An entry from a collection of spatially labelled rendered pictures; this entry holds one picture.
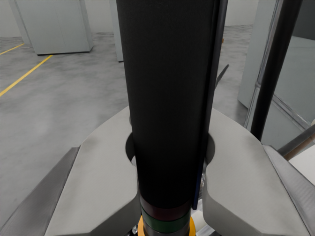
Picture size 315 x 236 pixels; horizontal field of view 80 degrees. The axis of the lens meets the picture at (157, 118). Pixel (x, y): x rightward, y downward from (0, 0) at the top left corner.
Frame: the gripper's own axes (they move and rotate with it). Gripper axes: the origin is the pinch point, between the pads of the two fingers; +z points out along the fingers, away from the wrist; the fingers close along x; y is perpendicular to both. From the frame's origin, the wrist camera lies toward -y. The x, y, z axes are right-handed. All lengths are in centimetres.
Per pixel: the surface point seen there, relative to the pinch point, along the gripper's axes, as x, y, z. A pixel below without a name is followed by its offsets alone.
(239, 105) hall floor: 127, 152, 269
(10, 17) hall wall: -796, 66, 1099
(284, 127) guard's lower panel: 70, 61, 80
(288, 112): 70, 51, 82
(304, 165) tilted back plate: 31.4, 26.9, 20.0
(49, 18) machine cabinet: -354, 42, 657
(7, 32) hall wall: -837, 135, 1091
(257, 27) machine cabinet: 128, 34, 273
